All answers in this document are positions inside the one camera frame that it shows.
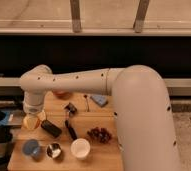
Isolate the small metal cup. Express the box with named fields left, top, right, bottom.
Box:
left=46, top=143, right=62, bottom=159

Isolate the orange apple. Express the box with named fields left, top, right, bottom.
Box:
left=26, top=116, right=40, bottom=130

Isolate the yellow banana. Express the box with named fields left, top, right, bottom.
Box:
left=37, top=111, right=47, bottom=121

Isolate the red bowl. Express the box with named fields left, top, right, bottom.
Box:
left=52, top=91, right=71, bottom=99

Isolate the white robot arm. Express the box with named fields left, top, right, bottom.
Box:
left=19, top=65, right=181, bottom=171

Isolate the black rectangular block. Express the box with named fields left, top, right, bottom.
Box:
left=41, top=120, right=62, bottom=138

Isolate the blue plastic cup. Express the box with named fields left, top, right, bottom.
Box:
left=22, top=139, right=41, bottom=158

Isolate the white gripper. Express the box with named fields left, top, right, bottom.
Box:
left=23, top=102, right=43, bottom=130

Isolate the blue sponge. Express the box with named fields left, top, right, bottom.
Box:
left=90, top=94, right=108, bottom=107

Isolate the bunch of dark grapes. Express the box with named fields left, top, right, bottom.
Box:
left=87, top=127, right=112, bottom=144

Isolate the white paper cup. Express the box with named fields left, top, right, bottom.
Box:
left=71, top=138, right=91, bottom=160

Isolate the black dish brush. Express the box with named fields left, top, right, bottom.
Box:
left=64, top=103, right=77, bottom=140

